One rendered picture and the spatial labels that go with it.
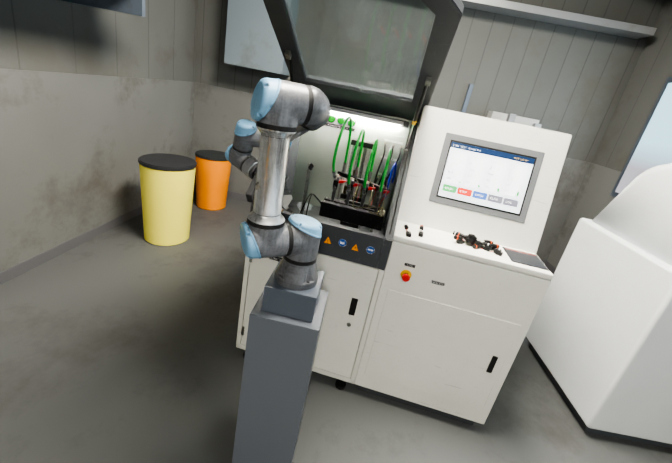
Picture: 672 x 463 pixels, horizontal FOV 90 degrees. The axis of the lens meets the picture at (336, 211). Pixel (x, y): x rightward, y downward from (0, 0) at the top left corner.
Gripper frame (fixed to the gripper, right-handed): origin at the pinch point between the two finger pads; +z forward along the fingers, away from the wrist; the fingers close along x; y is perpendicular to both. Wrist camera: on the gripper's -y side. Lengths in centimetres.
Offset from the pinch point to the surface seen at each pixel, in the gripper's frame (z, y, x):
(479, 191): 46, 81, 33
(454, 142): 23, 88, 20
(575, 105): 57, 340, 135
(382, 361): 57, -2, 89
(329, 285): 16, 3, 61
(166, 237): -143, -32, 155
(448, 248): 51, 44, 35
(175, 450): 12, -91, 75
